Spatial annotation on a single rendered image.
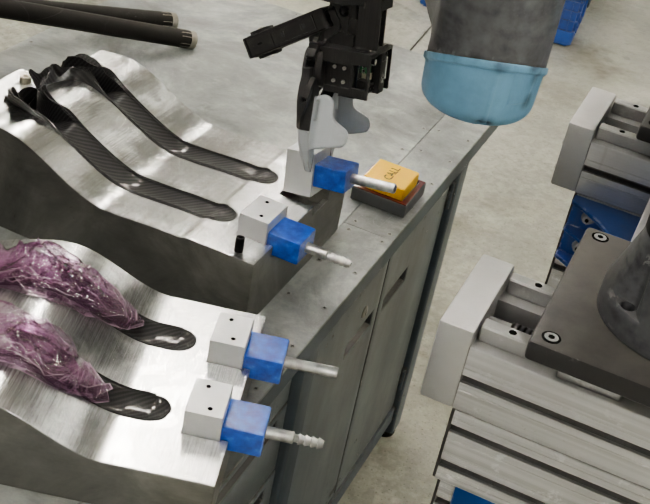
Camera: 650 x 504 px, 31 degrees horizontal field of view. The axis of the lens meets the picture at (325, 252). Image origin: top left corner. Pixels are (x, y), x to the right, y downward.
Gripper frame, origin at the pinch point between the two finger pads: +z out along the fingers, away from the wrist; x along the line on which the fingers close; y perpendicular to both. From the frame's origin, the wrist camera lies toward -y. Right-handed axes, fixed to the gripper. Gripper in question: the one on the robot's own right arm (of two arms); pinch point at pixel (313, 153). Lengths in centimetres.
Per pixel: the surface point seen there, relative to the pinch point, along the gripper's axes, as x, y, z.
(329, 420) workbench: 28, -5, 53
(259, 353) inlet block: -27.8, 7.5, 12.1
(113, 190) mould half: -13.9, -18.8, 4.8
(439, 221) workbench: 66, -2, 31
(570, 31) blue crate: 313, -30, 41
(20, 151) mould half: -18.2, -28.5, 1.0
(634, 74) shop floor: 309, -3, 52
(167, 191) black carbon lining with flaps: -9.6, -14.2, 5.2
